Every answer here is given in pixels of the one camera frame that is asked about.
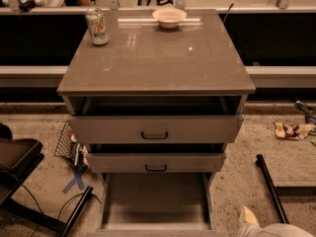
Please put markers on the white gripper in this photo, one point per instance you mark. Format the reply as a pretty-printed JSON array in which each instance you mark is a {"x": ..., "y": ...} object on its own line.
[{"x": 276, "y": 230}]

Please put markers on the grey bottom drawer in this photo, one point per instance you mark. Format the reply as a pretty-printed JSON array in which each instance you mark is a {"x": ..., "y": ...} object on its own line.
[{"x": 155, "y": 205}]

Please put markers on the grey drawer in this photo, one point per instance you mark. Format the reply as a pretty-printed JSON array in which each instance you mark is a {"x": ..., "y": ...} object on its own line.
[
  {"x": 155, "y": 205},
  {"x": 155, "y": 162},
  {"x": 155, "y": 129}
]

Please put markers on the grey middle drawer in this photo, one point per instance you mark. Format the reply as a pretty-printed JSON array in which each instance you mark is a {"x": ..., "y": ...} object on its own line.
[{"x": 155, "y": 162}]

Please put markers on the grey drawer cabinet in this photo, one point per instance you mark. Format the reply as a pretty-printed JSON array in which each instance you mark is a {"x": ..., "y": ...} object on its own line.
[{"x": 146, "y": 70}]

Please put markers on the grey top drawer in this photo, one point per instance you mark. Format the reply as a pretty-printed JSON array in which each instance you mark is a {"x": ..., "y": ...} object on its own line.
[{"x": 155, "y": 129}]

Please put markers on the black metal bar right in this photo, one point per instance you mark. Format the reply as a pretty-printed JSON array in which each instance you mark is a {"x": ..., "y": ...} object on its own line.
[{"x": 277, "y": 192}]

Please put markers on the brown snack bag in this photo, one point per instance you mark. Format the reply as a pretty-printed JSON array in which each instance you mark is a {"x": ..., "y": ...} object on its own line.
[{"x": 293, "y": 131}]

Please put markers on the blue snack wrapper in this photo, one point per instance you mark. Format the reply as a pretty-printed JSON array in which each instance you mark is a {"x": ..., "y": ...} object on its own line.
[{"x": 310, "y": 116}]

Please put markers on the white bowl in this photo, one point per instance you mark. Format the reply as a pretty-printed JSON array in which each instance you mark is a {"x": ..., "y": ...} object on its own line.
[{"x": 169, "y": 17}]

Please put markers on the green white soda can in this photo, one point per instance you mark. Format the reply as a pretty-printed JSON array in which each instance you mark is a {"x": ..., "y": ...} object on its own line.
[{"x": 96, "y": 26}]

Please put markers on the wire mesh basket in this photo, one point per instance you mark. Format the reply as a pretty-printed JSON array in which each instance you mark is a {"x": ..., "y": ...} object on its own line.
[{"x": 70, "y": 150}]

